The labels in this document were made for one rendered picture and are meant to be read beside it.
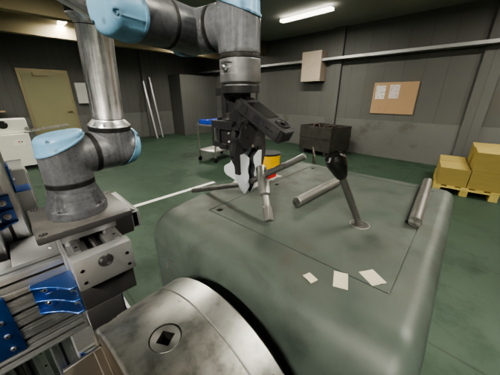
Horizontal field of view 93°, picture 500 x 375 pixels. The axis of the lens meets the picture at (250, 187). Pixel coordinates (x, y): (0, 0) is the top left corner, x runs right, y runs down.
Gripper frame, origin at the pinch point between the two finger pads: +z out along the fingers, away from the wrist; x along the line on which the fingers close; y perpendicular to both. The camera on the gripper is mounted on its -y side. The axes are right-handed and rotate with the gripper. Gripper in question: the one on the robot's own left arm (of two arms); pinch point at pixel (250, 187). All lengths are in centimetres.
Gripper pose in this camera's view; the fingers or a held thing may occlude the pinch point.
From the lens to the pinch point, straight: 50.3
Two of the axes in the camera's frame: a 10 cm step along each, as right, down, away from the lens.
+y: -7.5, -2.3, 6.2
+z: 0.1, 9.3, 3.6
